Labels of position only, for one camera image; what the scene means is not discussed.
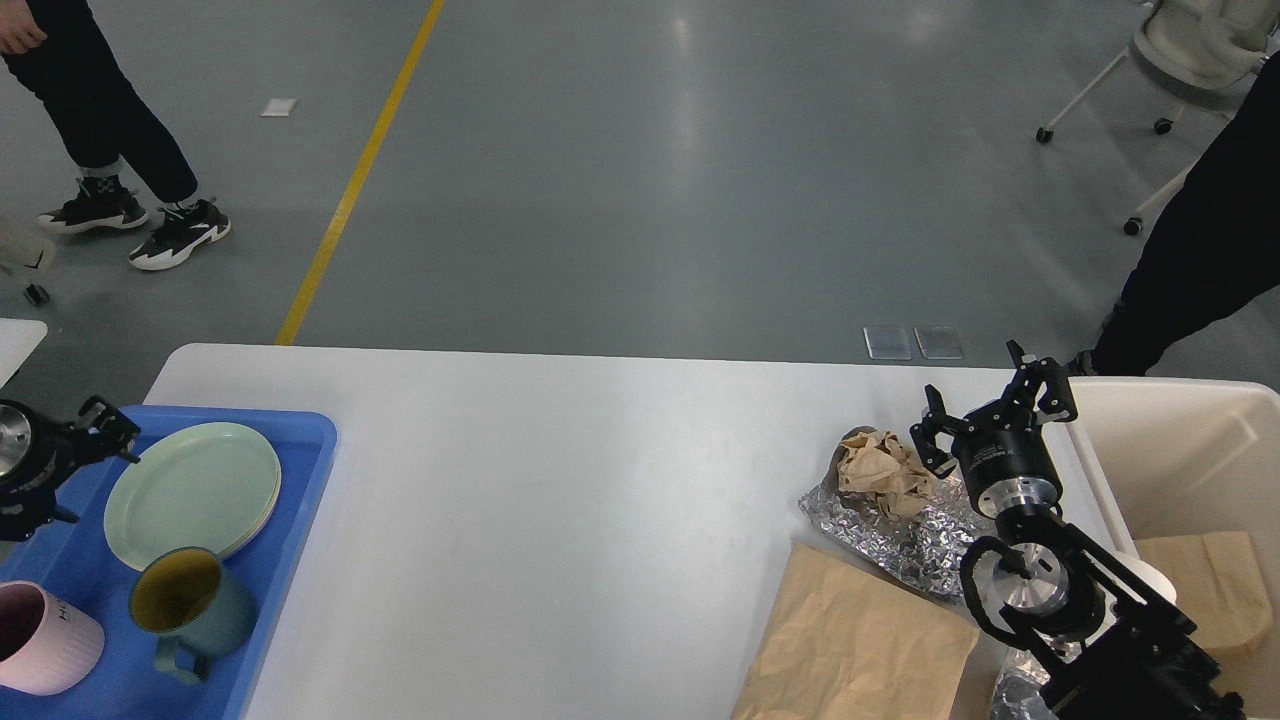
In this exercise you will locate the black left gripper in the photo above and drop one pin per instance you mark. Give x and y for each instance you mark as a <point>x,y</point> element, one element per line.
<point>36,452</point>

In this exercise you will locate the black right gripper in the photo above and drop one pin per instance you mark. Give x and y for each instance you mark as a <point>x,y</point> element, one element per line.
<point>1000,449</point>

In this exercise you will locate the light green plate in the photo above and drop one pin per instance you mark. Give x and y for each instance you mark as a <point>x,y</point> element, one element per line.
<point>202,486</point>

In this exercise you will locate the teal mug yellow inside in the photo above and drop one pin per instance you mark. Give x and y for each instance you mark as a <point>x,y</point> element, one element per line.
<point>195,608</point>

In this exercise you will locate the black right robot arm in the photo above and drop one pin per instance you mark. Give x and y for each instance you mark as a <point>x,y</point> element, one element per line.
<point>1114,648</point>

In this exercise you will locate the crumpled brown paper ball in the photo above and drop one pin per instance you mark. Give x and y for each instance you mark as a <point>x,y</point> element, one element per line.
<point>876,466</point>

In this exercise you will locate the white side table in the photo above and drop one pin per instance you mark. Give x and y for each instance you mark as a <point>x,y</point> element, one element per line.
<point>18,339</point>

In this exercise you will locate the crumpled aluminium foil sheet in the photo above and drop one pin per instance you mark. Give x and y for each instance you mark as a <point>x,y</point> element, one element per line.
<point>923,552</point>

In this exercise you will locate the pink ribbed mug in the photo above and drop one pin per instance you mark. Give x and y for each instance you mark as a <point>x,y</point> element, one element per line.
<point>47,645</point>

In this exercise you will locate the beige plastic bin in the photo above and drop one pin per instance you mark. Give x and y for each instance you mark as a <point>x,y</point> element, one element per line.
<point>1184,457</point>

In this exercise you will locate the yellow plate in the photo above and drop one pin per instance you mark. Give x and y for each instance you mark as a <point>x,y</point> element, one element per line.
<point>266,511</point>

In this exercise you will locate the person in black right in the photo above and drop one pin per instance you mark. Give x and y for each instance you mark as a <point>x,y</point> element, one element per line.
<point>1212,250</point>

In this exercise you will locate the flat brown paper bag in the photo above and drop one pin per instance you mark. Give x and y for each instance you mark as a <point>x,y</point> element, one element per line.
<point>842,644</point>

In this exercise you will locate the brown paper bag in bin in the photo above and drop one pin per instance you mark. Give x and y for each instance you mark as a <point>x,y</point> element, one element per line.
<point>1219,583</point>

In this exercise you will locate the small foil wrapper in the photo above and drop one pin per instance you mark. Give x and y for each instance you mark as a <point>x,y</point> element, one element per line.
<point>1017,692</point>

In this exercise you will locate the white office chair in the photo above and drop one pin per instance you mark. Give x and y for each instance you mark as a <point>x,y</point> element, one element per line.
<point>1202,54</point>

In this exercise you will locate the person with black sneakers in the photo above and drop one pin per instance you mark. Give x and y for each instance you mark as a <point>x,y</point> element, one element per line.
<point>57,51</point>

